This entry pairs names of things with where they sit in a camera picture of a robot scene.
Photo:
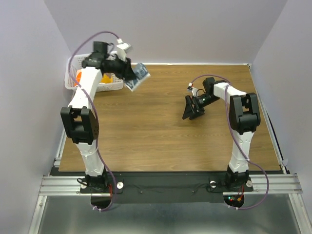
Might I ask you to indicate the white plastic basket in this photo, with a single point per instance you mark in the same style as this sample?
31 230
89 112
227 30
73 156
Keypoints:
76 64

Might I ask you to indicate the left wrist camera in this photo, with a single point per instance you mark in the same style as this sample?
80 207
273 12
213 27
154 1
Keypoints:
122 49

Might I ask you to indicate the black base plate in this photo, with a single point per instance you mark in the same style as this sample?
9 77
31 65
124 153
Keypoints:
143 188

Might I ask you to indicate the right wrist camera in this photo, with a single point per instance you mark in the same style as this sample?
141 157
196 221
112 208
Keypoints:
192 89

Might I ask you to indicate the orange rolled towel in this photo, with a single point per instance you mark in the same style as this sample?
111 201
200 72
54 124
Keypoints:
78 77

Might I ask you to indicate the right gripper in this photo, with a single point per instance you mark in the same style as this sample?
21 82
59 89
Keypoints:
189 109

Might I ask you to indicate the yellow brown rolled towel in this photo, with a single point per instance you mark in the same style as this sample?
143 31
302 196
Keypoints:
107 78

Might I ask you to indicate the aluminium frame rail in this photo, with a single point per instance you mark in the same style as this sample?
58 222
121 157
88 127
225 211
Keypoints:
144 133

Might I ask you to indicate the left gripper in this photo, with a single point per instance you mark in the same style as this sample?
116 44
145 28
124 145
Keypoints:
126 71

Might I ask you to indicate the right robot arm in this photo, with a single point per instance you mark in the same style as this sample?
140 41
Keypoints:
243 116

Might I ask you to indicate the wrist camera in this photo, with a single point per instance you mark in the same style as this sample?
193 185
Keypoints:
122 49
192 89

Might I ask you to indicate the blue white patterned towel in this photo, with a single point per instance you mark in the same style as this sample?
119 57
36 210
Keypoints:
141 74

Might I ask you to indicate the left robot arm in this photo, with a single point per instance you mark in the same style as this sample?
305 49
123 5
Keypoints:
80 118

